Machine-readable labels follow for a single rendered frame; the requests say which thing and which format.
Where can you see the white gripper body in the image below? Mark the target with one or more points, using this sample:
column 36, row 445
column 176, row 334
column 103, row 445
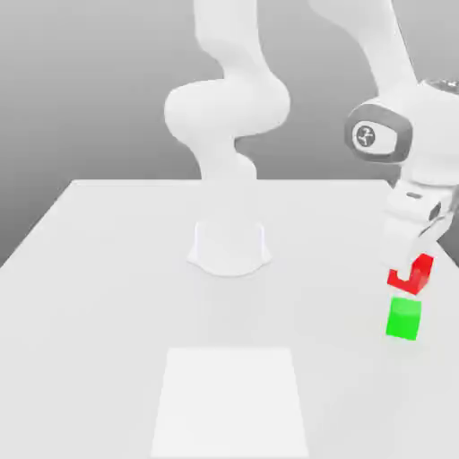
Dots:
column 401, row 238

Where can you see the small red cube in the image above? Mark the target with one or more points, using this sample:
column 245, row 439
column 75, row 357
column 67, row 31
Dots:
column 420, row 273

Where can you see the small green cube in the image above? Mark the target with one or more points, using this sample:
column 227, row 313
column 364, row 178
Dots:
column 403, row 320

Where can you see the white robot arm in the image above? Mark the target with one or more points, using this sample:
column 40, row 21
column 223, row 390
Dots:
column 229, row 107

